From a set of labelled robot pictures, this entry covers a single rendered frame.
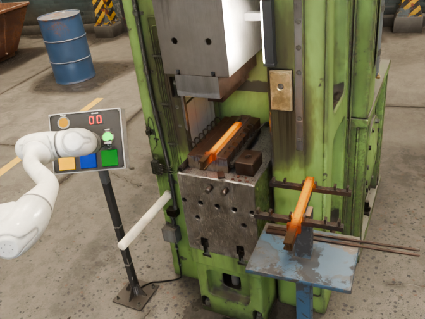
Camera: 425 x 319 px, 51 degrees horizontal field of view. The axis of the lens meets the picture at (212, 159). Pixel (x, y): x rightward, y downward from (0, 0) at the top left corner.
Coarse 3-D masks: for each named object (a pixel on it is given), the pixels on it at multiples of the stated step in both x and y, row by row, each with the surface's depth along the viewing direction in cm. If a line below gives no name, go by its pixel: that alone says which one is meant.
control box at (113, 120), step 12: (120, 108) 203; (72, 120) 204; (84, 120) 203; (96, 120) 203; (108, 120) 203; (120, 120) 202; (96, 132) 203; (120, 132) 202; (120, 144) 202; (96, 156) 203; (120, 156) 202; (84, 168) 204; (96, 168) 203; (108, 168) 203; (120, 168) 203
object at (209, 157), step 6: (234, 126) 217; (228, 132) 211; (222, 138) 207; (228, 138) 208; (216, 144) 202; (222, 144) 202; (210, 150) 198; (216, 150) 198; (204, 156) 192; (210, 156) 195; (204, 162) 190; (210, 162) 195; (204, 168) 190
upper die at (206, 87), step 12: (252, 60) 206; (240, 72) 195; (180, 84) 185; (192, 84) 182; (204, 84) 180; (216, 84) 177; (228, 84) 185; (192, 96) 185; (204, 96) 182; (216, 96) 180
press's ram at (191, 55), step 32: (160, 0) 169; (192, 0) 163; (224, 0) 160; (256, 0) 188; (160, 32) 176; (192, 32) 170; (224, 32) 164; (256, 32) 192; (192, 64) 177; (224, 64) 171
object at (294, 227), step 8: (304, 184) 170; (312, 184) 171; (304, 192) 165; (304, 200) 161; (296, 208) 158; (304, 208) 158; (296, 216) 154; (288, 224) 150; (296, 224) 149; (288, 232) 146; (296, 232) 149; (288, 240) 143; (288, 248) 143
